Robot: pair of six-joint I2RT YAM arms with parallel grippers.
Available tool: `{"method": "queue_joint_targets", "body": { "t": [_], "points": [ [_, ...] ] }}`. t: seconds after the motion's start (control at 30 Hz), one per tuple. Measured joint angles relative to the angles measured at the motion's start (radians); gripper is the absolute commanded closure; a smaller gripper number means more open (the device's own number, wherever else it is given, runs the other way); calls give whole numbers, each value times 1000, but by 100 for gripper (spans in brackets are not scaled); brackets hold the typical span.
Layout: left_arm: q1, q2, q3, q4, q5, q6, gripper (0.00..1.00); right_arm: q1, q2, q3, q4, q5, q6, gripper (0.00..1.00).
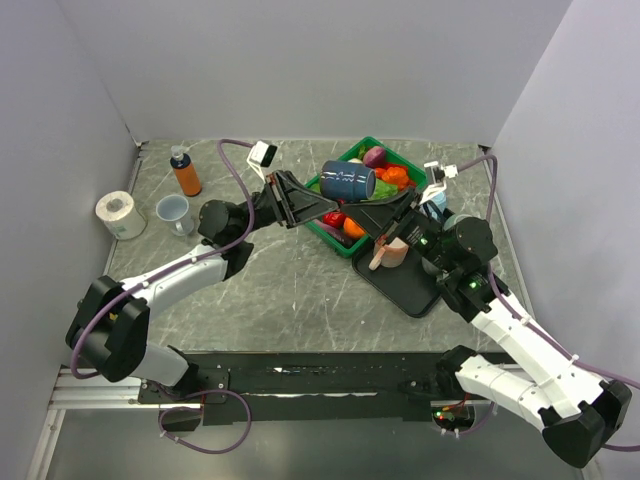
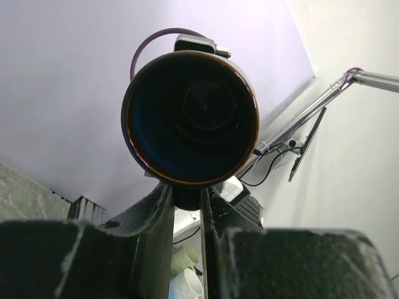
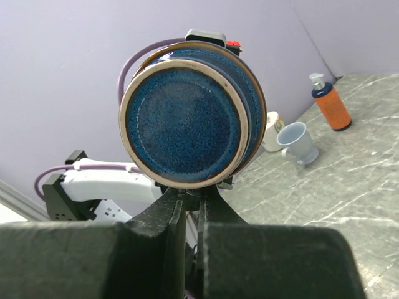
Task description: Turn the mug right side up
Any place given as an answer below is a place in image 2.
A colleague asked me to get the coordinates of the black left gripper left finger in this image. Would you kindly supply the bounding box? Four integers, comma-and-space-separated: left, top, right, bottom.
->
1, 184, 174, 298

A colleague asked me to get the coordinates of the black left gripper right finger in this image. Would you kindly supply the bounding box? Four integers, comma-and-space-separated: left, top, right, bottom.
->
201, 189, 396, 298

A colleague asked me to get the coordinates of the dark blue glazed mug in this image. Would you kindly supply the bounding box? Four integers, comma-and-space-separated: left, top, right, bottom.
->
121, 50, 259, 211

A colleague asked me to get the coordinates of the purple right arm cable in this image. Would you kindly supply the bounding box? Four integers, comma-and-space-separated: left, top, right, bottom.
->
129, 27, 203, 82

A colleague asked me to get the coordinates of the aluminium camera boom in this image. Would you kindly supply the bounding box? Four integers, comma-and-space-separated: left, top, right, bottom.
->
236, 67, 398, 181

